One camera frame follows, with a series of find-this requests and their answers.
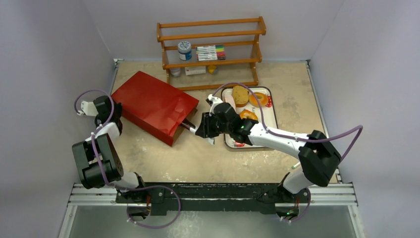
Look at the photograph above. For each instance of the red paper bag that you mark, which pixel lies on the red paper bag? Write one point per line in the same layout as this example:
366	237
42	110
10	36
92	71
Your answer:
155	106

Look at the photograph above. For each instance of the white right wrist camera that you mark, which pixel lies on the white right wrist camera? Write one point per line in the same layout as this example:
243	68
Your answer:
213	101

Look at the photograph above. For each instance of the orange wooden shelf rack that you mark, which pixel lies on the orange wooden shelf rack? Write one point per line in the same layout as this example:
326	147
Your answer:
211	42

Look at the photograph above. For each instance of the glazed orange fake pretzel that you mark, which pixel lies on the glazed orange fake pretzel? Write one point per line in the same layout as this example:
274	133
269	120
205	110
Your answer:
246	114

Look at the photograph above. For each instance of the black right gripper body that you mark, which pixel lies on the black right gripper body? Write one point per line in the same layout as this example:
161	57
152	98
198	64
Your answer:
203	126

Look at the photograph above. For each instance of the green cap white marker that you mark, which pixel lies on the green cap white marker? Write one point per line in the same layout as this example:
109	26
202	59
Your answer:
296	166

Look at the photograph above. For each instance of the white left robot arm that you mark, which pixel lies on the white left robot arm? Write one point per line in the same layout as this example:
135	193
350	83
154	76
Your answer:
96	158

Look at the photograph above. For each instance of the small white box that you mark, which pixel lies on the small white box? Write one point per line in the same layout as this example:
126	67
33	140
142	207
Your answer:
194	70

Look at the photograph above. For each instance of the pack of coloured markers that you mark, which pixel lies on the pack of coloured markers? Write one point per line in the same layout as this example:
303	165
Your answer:
210	53

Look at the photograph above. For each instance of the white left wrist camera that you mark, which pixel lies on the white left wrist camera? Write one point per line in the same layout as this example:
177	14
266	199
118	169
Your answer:
87	109

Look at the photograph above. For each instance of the small white bottle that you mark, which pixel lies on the small white bottle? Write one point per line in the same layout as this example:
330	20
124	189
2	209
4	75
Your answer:
175	72

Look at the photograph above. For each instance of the orange fake donut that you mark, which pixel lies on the orange fake donut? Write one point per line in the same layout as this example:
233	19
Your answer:
258	99

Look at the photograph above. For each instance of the small yellow cube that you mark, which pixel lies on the small yellow cube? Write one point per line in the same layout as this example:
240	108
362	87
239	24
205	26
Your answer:
212	69

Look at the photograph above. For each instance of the strawberry print white tray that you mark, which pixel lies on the strawberry print white tray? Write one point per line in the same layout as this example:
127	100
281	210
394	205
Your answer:
269	117

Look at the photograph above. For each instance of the yellow fake bread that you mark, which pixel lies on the yellow fake bread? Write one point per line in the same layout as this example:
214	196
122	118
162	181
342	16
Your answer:
240	96

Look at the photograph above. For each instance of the blue label white jar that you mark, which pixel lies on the blue label white jar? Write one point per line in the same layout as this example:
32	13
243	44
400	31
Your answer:
184	50

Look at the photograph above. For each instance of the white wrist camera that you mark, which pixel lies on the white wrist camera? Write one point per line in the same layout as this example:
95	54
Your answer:
213	101
87	109

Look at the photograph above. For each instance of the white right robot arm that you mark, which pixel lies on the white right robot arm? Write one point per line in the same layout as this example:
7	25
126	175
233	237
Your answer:
318	157

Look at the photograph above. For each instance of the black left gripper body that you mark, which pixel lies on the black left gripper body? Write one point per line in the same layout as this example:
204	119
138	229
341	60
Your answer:
117	110

